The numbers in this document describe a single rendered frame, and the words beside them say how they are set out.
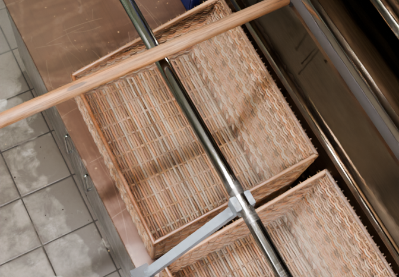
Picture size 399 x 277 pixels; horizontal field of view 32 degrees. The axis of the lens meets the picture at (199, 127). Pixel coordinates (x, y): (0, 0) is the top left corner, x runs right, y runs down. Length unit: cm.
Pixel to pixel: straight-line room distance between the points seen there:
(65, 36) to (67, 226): 73
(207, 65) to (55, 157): 82
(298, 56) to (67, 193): 120
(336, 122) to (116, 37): 84
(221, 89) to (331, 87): 50
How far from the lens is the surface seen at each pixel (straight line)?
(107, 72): 146
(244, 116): 205
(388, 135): 125
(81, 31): 227
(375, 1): 132
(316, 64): 173
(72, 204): 263
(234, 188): 141
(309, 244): 198
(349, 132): 170
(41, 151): 272
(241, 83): 202
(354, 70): 127
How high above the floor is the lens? 249
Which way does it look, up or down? 65 degrees down
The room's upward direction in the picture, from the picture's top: 11 degrees clockwise
